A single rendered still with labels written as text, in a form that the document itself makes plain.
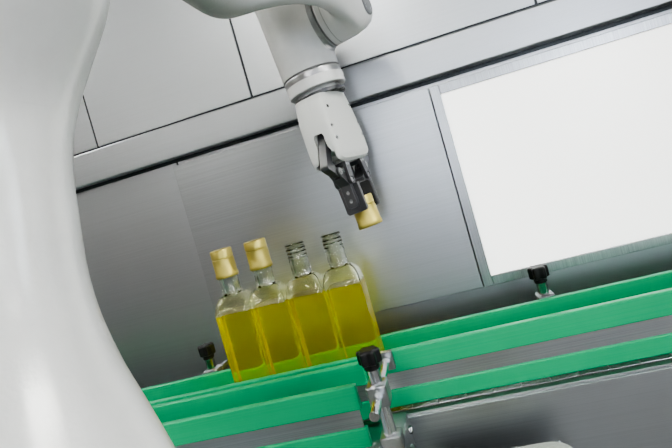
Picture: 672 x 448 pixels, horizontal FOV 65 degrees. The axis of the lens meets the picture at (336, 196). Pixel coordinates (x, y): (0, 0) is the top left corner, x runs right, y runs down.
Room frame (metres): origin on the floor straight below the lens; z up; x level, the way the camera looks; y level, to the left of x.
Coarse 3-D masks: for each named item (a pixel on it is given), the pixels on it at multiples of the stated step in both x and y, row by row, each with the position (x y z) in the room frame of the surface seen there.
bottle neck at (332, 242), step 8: (336, 232) 0.77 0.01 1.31; (328, 240) 0.77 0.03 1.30; (336, 240) 0.77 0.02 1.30; (328, 248) 0.77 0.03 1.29; (336, 248) 0.77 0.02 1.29; (344, 248) 0.78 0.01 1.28; (328, 256) 0.77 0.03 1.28; (336, 256) 0.77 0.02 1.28; (344, 256) 0.77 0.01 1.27; (336, 264) 0.77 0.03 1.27
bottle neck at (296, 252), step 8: (288, 248) 0.78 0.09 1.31; (296, 248) 0.78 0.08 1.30; (304, 248) 0.79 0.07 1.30; (288, 256) 0.79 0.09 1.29; (296, 256) 0.78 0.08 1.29; (304, 256) 0.78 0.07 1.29; (296, 264) 0.78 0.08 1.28; (304, 264) 0.78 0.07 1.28; (296, 272) 0.78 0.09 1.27; (304, 272) 0.78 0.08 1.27
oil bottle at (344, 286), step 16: (336, 272) 0.76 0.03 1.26; (352, 272) 0.76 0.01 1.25; (336, 288) 0.76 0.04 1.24; (352, 288) 0.75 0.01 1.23; (336, 304) 0.76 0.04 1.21; (352, 304) 0.75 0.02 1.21; (368, 304) 0.77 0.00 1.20; (336, 320) 0.76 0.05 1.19; (352, 320) 0.75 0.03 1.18; (368, 320) 0.75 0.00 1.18; (352, 336) 0.76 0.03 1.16; (368, 336) 0.75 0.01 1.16; (352, 352) 0.76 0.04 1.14
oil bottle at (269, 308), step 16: (256, 288) 0.79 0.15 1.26; (272, 288) 0.78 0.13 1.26; (256, 304) 0.78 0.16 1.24; (272, 304) 0.77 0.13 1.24; (256, 320) 0.78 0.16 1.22; (272, 320) 0.77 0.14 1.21; (288, 320) 0.77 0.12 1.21; (272, 336) 0.77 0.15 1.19; (288, 336) 0.77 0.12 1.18; (272, 352) 0.78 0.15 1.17; (288, 352) 0.77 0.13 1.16; (272, 368) 0.78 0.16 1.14; (288, 368) 0.77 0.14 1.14
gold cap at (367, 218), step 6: (366, 198) 0.73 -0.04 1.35; (372, 198) 0.74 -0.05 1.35; (372, 204) 0.73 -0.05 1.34; (366, 210) 0.73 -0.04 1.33; (372, 210) 0.73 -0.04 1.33; (360, 216) 0.73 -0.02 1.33; (366, 216) 0.73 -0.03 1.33; (372, 216) 0.73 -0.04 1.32; (378, 216) 0.74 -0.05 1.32; (360, 222) 0.73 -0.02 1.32; (366, 222) 0.73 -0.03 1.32; (372, 222) 0.73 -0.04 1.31; (378, 222) 0.73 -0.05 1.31; (360, 228) 0.74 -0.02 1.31
